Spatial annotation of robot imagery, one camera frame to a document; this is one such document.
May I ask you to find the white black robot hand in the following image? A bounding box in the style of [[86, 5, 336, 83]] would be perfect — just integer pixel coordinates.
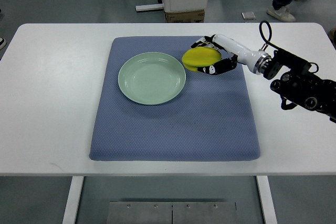
[[191, 34, 268, 74]]

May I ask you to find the yellow starfruit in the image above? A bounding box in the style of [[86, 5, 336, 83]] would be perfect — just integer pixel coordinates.
[[182, 47, 222, 72]]

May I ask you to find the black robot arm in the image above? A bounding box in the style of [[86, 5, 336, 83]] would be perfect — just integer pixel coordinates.
[[257, 48, 335, 122]]

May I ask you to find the small grey floor plate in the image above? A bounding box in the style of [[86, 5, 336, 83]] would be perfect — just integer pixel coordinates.
[[241, 12, 256, 20]]

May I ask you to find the light green plate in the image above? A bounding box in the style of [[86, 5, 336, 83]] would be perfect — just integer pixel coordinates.
[[118, 52, 186, 105]]

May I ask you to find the white sneaker near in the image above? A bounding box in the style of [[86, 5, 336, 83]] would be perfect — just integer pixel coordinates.
[[267, 6, 296, 23]]

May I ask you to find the cardboard box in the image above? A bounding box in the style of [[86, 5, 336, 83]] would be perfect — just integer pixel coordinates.
[[165, 9, 205, 23]]

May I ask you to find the blue textured mat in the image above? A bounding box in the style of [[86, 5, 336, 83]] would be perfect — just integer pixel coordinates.
[[89, 36, 260, 162]]

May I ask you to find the shoe at right edge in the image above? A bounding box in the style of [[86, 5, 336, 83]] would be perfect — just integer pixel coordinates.
[[328, 28, 336, 48]]

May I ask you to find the grey metal bar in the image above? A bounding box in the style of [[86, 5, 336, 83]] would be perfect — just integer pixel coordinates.
[[135, 4, 163, 13]]

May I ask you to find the right white table leg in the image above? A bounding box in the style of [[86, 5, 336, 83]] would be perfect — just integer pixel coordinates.
[[256, 176, 278, 224]]

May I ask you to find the white table leg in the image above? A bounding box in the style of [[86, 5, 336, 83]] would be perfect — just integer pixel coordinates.
[[256, 176, 278, 224], [62, 176, 84, 224]]

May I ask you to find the left white table leg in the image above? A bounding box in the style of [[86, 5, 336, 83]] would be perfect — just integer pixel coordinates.
[[62, 176, 84, 224]]

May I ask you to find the black white shoe left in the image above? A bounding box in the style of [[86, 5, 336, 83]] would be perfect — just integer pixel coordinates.
[[0, 38, 7, 50]]

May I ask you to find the black looped cable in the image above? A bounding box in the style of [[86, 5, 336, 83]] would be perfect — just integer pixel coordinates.
[[259, 20, 279, 51]]

